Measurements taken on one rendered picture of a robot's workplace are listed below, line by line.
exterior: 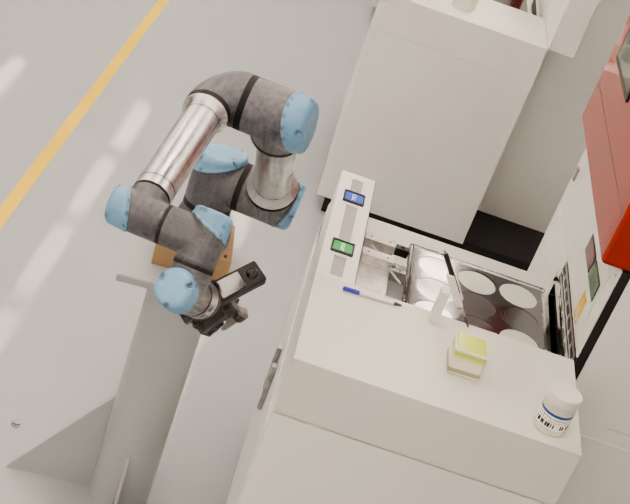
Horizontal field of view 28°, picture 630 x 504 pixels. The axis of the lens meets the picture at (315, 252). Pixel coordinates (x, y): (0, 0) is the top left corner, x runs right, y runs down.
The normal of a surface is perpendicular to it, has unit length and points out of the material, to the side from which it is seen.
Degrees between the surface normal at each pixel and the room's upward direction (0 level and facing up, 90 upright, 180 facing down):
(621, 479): 90
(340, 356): 0
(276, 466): 90
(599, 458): 90
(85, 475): 90
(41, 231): 0
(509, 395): 0
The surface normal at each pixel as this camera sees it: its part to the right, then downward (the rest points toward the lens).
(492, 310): 0.30, -0.81
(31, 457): -0.01, 0.52
